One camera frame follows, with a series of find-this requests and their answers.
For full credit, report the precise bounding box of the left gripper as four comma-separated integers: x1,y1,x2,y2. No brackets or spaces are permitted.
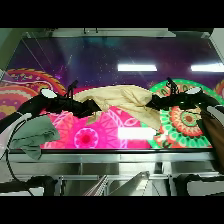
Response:
70,98,103,119

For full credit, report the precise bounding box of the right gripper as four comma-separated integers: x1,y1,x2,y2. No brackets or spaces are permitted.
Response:
145,94,175,111

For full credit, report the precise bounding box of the cream shirt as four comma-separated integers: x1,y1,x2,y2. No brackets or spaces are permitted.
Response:
72,84,162,132

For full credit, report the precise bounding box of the grey-green garment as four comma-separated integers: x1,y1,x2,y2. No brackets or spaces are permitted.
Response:
9,114,62,161

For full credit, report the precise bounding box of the brown garment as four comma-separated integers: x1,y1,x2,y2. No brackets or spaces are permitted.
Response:
199,109,224,175

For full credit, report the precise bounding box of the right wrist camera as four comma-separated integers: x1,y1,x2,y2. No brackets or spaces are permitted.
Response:
165,76,180,97

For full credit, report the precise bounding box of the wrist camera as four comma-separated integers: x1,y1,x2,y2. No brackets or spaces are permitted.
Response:
165,76,180,97
64,79,80,100

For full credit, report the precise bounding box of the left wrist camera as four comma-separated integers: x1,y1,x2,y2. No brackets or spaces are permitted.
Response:
64,79,80,100

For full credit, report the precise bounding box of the silver frame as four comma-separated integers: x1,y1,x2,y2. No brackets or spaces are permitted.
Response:
0,28,224,197

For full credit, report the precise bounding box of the black cable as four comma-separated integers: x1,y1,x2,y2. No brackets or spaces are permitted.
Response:
4,114,36,196

